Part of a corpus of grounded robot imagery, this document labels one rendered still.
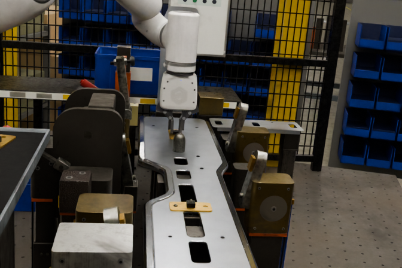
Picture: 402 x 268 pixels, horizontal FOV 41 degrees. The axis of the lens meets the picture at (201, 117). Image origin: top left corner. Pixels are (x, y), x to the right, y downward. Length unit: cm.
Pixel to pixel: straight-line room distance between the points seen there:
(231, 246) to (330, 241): 78
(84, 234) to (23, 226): 93
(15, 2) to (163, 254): 57
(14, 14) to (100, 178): 38
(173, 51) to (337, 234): 77
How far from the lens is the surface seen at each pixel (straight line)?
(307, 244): 166
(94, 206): 89
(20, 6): 114
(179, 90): 146
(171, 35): 143
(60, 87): 190
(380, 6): 319
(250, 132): 145
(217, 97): 175
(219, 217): 106
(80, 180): 93
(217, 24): 202
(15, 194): 73
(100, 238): 73
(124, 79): 146
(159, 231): 99
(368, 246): 172
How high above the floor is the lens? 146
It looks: 15 degrees down
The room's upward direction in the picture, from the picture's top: 5 degrees clockwise
